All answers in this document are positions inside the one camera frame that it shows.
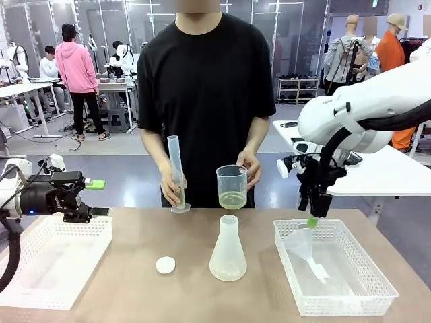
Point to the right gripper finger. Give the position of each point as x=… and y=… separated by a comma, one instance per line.
x=320, y=205
x=303, y=204

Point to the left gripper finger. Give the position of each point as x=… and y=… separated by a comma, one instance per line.
x=79, y=213
x=67, y=180

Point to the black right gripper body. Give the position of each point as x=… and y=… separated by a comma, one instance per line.
x=313, y=178

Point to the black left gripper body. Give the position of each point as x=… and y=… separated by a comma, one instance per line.
x=40, y=200

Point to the clear plastic funnel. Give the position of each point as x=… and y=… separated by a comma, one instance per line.
x=299, y=240

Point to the clear plastic measuring beaker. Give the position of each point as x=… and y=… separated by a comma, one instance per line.
x=232, y=188

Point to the white perforated plastic basket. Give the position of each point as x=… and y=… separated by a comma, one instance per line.
x=370, y=269
x=94, y=242

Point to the translucent plastic conical flask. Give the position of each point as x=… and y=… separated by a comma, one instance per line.
x=227, y=262

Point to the white round flask cap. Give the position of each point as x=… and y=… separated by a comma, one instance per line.
x=165, y=265

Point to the clear plastic graduated cylinder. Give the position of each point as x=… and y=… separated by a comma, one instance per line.
x=175, y=158

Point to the person's right forearm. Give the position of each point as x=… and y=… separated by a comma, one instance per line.
x=153, y=148

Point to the person's left forearm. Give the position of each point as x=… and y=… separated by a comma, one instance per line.
x=257, y=134

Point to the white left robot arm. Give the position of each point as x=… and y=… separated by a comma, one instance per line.
x=8, y=198

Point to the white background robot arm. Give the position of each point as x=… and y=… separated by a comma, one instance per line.
x=22, y=60

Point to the person's left hand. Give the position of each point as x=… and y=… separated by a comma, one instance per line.
x=254, y=168

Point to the person's right hand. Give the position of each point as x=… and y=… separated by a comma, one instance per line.
x=167, y=185

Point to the black phone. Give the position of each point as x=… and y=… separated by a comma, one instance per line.
x=297, y=139
x=289, y=124

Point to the black tray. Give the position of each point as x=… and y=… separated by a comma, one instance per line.
x=353, y=158

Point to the white side table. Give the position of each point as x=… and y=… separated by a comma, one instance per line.
x=370, y=178

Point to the grey step stool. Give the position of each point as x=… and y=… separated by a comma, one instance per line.
x=118, y=119

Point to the shoe rack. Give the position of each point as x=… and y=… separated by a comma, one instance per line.
x=298, y=91

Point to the long white desk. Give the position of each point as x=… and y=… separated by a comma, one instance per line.
x=20, y=89

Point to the white workbench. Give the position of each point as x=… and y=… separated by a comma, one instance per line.
x=114, y=85

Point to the seated person in white shirt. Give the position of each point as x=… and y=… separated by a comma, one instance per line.
x=47, y=69

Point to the person in pink hoodie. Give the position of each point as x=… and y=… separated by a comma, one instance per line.
x=75, y=67

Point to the black tripod stand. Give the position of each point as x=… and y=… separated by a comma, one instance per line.
x=352, y=64

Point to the mannequin in grey jacket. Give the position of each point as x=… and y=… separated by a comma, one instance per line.
x=336, y=54

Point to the mannequin in floral dress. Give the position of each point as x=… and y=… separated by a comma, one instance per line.
x=373, y=64

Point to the dark-haired person in white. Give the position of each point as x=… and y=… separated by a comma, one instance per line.
x=118, y=47

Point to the person in black t-shirt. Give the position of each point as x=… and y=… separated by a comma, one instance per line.
x=202, y=84

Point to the mannequin in orange with cap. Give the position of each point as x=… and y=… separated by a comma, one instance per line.
x=390, y=54

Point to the dark clothes on rack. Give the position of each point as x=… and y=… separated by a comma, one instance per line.
x=410, y=50

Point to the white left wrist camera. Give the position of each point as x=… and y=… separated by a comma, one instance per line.
x=57, y=162

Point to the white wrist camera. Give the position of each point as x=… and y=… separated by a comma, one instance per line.
x=57, y=162
x=284, y=166

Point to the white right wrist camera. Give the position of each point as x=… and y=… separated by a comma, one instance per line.
x=284, y=166

